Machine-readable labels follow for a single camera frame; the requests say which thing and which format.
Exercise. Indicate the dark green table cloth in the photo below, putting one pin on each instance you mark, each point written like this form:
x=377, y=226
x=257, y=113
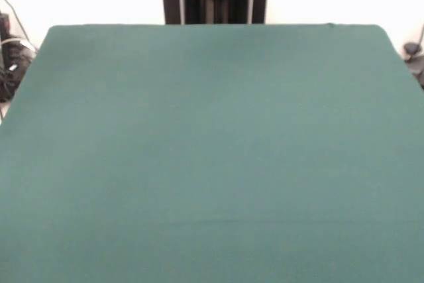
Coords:
x=212, y=163

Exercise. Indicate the black power box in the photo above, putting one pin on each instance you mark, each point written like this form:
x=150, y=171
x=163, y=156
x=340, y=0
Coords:
x=4, y=24

